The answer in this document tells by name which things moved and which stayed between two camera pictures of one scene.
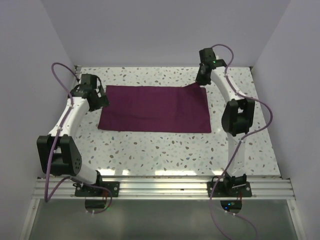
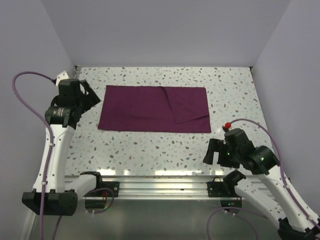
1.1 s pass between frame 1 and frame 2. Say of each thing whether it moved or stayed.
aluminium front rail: stayed
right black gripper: moved
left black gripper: moved
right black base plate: stayed
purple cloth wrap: stayed
